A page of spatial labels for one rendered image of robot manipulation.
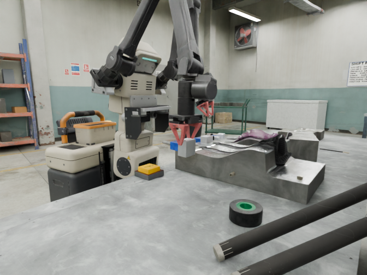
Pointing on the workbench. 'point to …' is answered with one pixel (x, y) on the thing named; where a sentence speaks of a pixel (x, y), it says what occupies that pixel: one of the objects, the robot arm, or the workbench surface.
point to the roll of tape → (246, 213)
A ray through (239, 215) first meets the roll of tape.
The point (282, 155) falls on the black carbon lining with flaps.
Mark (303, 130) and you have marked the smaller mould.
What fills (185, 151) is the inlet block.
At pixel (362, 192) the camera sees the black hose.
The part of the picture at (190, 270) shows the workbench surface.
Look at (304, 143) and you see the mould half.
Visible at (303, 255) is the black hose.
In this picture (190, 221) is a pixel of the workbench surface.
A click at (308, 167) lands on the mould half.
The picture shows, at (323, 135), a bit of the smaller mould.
